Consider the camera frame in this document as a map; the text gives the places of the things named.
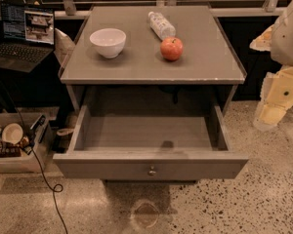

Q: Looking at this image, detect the grey top drawer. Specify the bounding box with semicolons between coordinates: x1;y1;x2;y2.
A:
54;106;248;181

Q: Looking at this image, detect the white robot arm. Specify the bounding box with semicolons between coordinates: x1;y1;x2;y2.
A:
249;0;293;131

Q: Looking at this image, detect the grey drawer cabinet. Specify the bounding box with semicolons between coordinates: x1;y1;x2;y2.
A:
58;5;248;115

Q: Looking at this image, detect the red apple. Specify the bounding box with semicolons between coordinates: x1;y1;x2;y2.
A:
160;37;184;61

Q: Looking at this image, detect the clear plastic water bottle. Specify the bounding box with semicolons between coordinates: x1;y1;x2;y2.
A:
148;12;176;40

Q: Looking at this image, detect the metal window railing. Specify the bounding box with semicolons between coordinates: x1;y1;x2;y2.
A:
0;0;293;20

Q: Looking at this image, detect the white ceramic bowl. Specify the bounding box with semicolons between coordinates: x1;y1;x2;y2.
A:
90;28;126;59

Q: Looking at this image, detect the white bag beside cabinet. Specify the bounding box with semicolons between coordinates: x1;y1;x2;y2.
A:
55;28;75;64

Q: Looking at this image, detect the black open laptop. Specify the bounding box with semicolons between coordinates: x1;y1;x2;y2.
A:
0;2;55;72

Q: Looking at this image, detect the clear plastic storage bin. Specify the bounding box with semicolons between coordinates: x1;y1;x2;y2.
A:
0;112;53;174

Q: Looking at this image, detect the white bowl in bin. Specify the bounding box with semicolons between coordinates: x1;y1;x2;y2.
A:
2;123;23;144

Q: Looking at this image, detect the brown snack packet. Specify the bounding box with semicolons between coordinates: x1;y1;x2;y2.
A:
0;141;21;158

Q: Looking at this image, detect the black power cable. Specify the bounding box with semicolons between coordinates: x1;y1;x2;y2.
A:
0;81;69;234

